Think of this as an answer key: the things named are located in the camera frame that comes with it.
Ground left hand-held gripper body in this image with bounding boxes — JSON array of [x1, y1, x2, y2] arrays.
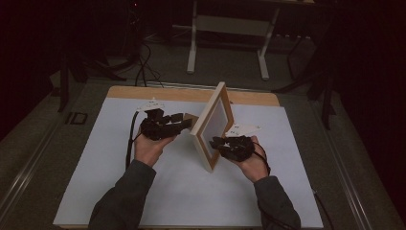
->
[[136, 99, 180, 142]]

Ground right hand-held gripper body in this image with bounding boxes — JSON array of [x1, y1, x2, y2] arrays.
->
[[217, 124, 261, 163]]

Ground wooden photo frame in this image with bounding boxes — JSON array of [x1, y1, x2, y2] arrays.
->
[[182, 80, 236, 173]]

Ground person's right hand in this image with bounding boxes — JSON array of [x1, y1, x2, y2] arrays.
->
[[235, 135, 271, 183]]

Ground person's left hand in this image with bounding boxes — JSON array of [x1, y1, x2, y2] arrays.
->
[[133, 126, 177, 168]]

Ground black floor socket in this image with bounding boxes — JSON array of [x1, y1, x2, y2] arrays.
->
[[65, 111, 89, 126]]

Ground black stand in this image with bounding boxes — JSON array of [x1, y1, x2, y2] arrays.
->
[[272, 18, 340, 130], [56, 47, 127, 113]]

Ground left hand-held gripper cable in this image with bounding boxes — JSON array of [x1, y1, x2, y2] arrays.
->
[[124, 110, 143, 171]]

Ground black floor cables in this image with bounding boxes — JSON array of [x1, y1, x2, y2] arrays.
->
[[135, 40, 165, 88]]

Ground white metal desk frame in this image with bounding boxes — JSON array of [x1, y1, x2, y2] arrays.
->
[[186, 0, 282, 81]]

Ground metal floor rail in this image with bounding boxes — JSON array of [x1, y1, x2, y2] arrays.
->
[[0, 116, 62, 219], [309, 101, 375, 230]]

